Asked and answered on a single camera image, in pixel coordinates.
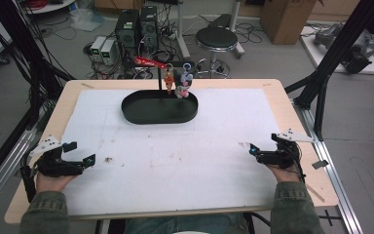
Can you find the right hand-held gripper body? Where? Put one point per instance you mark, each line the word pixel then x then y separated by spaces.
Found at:
pixel 284 157

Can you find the aluminium rail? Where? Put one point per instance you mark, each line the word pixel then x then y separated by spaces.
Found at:
pixel 3 175
pixel 334 182

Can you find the black tape piece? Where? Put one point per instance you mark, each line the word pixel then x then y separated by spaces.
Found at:
pixel 320 164

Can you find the cardboard box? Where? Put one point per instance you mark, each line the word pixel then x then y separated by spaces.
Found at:
pixel 285 19

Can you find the white board with equipment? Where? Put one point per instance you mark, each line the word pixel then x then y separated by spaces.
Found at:
pixel 347 48

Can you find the black metal frame strut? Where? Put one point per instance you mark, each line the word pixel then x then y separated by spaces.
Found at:
pixel 19 39
pixel 334 55

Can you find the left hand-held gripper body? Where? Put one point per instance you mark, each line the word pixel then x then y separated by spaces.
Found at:
pixel 58 168

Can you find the black computer tower green label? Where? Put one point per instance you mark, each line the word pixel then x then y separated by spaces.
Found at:
pixel 127 29

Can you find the black round stool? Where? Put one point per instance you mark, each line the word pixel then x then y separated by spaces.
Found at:
pixel 216 38

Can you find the person's right hand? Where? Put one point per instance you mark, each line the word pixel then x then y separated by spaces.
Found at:
pixel 285 175

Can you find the person's legs in jeans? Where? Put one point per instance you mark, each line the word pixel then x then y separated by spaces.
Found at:
pixel 188 225

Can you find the white power supply unit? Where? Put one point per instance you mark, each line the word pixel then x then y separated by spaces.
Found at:
pixel 108 52
pixel 97 45

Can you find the black oval tray with stand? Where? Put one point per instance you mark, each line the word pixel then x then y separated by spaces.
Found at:
pixel 159 109

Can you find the person's left hand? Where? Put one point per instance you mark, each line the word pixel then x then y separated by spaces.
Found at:
pixel 50 183

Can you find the clear plastic bag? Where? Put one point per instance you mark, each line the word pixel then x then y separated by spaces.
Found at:
pixel 86 19

